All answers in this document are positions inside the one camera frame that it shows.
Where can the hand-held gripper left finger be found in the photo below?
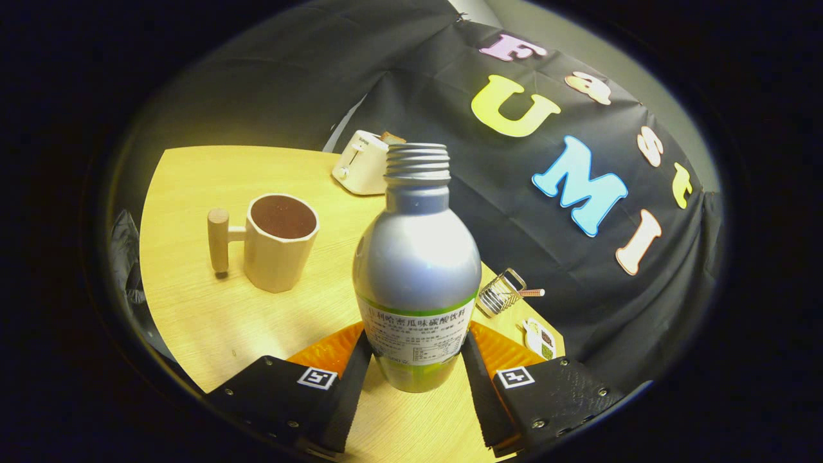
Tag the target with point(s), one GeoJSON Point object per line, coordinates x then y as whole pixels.
{"type": "Point", "coordinates": [350, 392]}

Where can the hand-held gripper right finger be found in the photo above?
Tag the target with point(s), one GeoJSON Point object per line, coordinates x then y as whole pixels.
{"type": "Point", "coordinates": [481, 392]}

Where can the silver juice bottle green label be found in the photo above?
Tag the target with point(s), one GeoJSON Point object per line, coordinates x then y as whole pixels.
{"type": "Point", "coordinates": [418, 257]}

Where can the white divided condiment dish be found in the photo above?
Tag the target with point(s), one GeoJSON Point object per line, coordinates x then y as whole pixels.
{"type": "Point", "coordinates": [540, 339]}

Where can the wooden table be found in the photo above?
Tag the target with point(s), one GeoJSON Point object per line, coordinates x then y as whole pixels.
{"type": "Point", "coordinates": [193, 308]}

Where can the black backdrop cloth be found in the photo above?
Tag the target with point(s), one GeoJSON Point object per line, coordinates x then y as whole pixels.
{"type": "Point", "coordinates": [514, 212]}

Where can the white toaster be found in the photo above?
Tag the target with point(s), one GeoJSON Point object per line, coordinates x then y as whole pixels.
{"type": "Point", "coordinates": [360, 167]}

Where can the toast slice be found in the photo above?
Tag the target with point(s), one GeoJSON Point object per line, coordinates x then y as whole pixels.
{"type": "Point", "coordinates": [393, 137]}

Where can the dark crumpled cloth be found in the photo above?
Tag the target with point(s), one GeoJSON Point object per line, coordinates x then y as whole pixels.
{"type": "Point", "coordinates": [128, 257]}

